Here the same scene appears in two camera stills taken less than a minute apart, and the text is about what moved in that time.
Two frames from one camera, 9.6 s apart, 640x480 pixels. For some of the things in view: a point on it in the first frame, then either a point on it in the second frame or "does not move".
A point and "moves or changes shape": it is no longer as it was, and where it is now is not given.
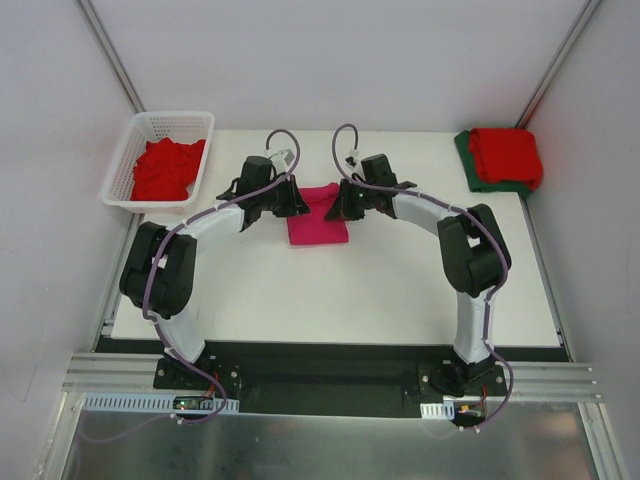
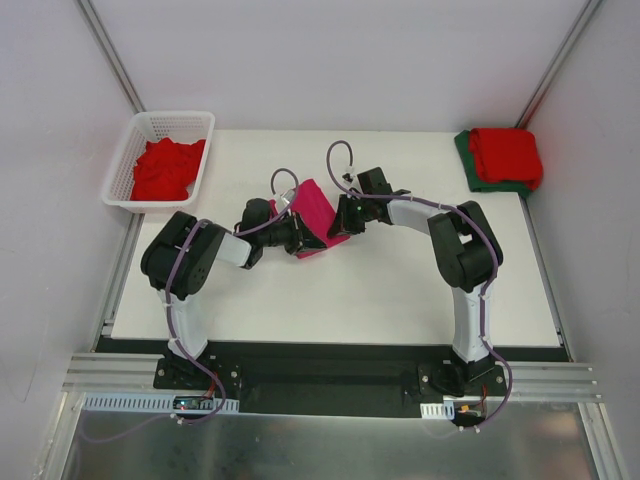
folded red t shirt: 507,154 does not move
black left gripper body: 290,196 to 298,233
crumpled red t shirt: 166,170 does not move
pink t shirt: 312,228 moves or changes shape
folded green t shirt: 470,162 does not move
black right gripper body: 353,200 to 345,216
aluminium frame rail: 125,373 does not move
